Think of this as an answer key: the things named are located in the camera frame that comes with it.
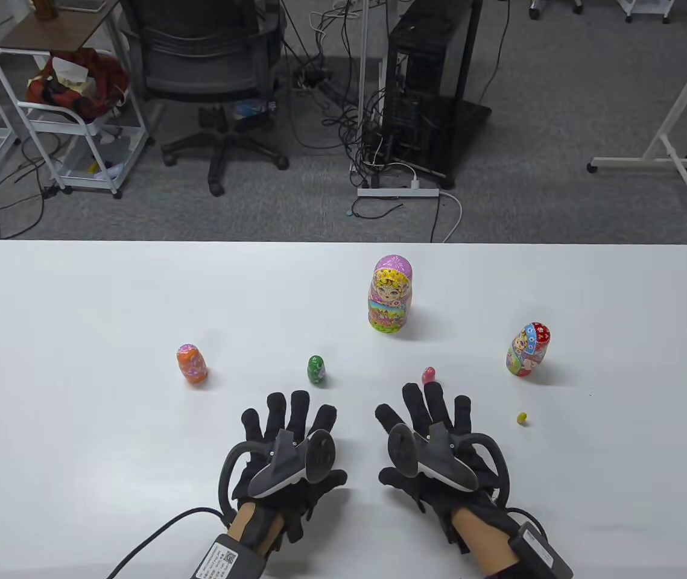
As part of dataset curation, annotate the person's left hand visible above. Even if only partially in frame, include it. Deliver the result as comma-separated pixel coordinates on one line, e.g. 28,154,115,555
232,390,350,542

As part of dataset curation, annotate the person's right hand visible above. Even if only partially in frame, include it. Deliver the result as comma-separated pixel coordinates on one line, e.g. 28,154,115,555
375,382,522,552

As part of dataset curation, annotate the orange Russian doll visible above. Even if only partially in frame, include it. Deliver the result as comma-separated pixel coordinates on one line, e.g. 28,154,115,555
176,344,209,385

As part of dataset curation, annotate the red and blue Russian doll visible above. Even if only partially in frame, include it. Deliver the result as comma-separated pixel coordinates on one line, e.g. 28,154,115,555
505,321,551,378

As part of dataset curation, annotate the large pink Russian doll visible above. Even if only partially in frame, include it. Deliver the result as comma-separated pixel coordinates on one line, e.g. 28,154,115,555
369,255,414,334

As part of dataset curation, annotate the person's right forearm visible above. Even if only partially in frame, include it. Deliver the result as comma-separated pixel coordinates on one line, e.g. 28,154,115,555
458,507,522,577

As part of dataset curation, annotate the person's left forearm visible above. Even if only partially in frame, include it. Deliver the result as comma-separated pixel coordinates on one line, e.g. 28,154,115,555
226,501,287,552

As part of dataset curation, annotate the dark grey tracking controller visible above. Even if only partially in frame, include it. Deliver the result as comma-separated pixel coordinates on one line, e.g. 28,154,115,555
387,422,510,504
218,428,338,513

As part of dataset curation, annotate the white power strip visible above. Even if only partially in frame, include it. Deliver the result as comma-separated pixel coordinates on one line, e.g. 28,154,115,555
357,187,440,198

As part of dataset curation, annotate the white vertical pole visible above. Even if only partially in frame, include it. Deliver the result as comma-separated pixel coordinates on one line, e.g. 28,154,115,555
356,0,371,188

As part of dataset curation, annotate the white rolling cart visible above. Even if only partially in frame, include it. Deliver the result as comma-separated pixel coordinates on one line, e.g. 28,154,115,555
0,47,156,200

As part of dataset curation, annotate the black computer tower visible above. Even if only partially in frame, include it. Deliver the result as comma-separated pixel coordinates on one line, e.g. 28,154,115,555
373,0,493,189

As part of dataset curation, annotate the black office chair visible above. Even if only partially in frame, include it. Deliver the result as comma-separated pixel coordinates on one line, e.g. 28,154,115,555
120,0,290,197

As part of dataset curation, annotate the red patterned bag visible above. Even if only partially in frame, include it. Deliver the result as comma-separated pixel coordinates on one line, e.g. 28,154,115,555
25,48,130,119

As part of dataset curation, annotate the whiteboard on white stand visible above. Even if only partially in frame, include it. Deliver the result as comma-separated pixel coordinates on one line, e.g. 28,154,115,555
587,12,687,248

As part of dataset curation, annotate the white tissue paper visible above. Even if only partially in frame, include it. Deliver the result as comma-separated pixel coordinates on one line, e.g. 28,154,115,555
51,56,90,91

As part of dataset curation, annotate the brown wooden side table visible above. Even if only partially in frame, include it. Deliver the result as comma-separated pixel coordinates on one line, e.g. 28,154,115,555
0,0,121,52

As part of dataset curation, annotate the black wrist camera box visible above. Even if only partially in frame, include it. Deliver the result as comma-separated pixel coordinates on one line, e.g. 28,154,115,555
509,522,573,579
189,531,268,579

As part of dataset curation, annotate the black wrist box cable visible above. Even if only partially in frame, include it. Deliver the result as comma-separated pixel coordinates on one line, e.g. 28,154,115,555
105,507,235,579

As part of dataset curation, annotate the white power cable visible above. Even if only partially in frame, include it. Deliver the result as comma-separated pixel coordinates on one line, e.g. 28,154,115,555
438,191,463,242

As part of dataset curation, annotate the tangle of black cables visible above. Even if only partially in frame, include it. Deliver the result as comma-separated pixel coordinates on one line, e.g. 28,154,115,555
283,0,393,189

